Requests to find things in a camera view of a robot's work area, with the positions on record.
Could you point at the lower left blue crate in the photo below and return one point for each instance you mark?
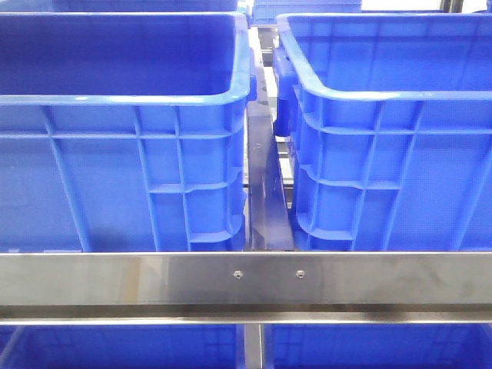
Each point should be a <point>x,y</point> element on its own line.
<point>125,346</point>

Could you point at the right blue plastic crate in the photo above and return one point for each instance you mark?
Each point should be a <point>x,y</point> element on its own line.
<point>388,118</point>

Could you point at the rear left blue crate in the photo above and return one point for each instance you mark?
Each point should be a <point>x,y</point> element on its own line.
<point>126,6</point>

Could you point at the blue plastic crate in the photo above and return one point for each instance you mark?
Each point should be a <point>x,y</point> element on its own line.
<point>388,118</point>
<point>123,131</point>

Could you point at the steel rack centre divider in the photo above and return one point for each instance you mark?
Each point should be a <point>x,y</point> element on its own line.
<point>269,227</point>

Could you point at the rear right blue crate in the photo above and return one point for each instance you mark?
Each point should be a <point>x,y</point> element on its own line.
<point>265,12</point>

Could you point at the left blue plastic crate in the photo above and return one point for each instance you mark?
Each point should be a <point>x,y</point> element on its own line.
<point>123,131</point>

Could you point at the steel rack front rail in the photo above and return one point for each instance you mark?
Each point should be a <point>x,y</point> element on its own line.
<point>272,287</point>

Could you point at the lower right blue crate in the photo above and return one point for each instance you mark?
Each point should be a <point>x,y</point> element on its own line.
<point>381,346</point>

